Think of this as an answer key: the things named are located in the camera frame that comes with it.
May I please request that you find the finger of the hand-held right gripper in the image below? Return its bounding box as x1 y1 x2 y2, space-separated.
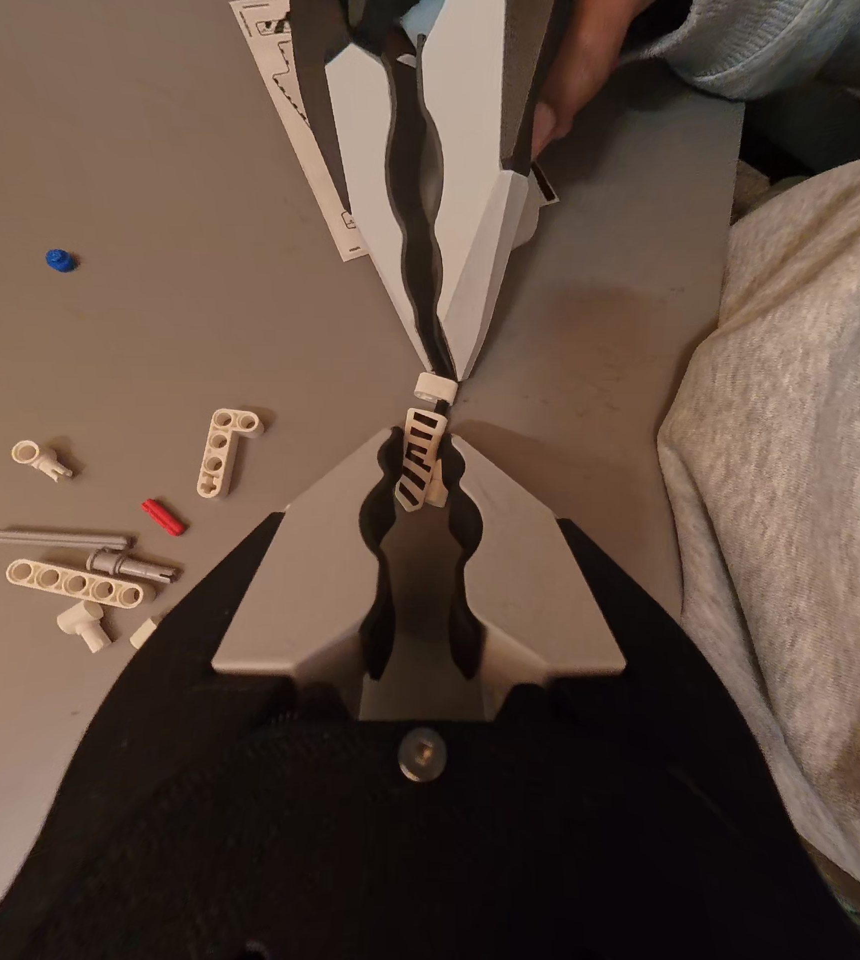
323 39 447 375
416 0 530 378

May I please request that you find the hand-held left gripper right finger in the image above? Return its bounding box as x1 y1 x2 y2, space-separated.
445 433 629 723

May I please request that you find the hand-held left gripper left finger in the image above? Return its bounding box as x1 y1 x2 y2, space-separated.
211 426 404 721

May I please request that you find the zebra striped white lego panel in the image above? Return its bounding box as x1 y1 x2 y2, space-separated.
394 407 452 513

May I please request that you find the white lego elbow connector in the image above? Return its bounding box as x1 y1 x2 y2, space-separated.
56 600 113 654

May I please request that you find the white angled lego beam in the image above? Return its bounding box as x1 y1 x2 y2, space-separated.
196 408 266 499

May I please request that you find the red lego pin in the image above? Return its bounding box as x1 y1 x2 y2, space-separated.
141 498 187 536

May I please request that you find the grey lego axle pin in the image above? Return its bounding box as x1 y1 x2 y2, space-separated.
86 546 179 585

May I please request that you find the white five-hole lego beam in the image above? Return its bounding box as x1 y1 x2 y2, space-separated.
6 558 157 609

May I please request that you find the long grey lego axle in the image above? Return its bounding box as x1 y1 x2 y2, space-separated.
0 528 134 550

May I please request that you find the white lego pin connector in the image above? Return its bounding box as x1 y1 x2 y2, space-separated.
11 439 75 481

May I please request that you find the person's right hand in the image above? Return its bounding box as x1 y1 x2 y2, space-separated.
531 0 695 160

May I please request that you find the zebra print sticker sheet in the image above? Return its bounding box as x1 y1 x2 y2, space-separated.
229 0 562 262

